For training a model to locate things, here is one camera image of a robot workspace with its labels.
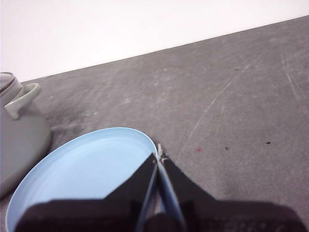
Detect light blue round plate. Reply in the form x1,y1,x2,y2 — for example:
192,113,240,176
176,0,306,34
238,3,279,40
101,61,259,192
6,127,188,232

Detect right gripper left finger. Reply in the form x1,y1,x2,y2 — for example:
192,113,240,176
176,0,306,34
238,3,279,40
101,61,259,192
14,153,157,232

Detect pale green electric steamer pot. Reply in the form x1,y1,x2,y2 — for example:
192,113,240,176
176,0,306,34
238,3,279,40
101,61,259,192
0,72,52,199

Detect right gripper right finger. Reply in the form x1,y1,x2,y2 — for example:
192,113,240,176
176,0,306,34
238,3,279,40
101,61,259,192
166,158,305,232

